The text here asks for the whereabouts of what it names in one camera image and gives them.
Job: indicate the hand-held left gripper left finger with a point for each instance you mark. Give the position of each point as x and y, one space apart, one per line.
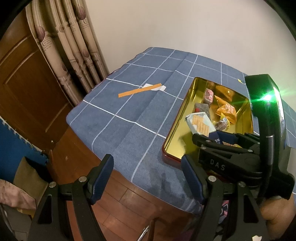
101 180

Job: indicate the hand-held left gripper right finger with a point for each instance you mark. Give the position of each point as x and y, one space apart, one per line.
194 183

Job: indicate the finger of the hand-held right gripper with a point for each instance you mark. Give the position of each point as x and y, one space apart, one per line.
203 141
227 137

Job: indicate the clear peanut packet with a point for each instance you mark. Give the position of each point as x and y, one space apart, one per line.
222 124

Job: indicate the blue and white cracker packet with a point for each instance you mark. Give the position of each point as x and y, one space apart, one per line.
198 122

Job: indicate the red tin box gold inside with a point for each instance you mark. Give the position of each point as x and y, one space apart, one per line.
180 143

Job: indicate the orange snack packet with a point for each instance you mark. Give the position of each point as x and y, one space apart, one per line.
227 111

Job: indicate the dark grey snack packet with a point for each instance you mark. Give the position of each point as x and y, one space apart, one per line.
201 107

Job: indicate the yellow snack packet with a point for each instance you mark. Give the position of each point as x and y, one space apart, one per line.
219 99

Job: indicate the red snack packet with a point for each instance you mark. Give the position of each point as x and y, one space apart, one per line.
208 95

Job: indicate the person's right hand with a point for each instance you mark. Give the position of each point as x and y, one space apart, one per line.
279 208

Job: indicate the metal rod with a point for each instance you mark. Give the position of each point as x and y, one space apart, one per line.
143 233

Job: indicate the white paper strip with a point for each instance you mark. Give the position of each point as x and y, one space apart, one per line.
162 88

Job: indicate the blue checked tablecloth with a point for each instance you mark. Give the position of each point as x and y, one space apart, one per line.
129 115

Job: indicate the olive cushion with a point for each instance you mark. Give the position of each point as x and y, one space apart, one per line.
27 178

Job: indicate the orange tape strip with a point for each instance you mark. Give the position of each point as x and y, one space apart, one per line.
138 90

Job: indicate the pink patterned cloth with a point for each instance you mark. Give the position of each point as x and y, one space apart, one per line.
11 192

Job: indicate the blue foam mat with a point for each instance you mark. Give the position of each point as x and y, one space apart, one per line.
13 150

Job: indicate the brown wooden door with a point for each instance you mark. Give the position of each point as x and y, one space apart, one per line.
30 92

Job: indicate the beige patterned curtain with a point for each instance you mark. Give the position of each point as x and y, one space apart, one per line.
69 46

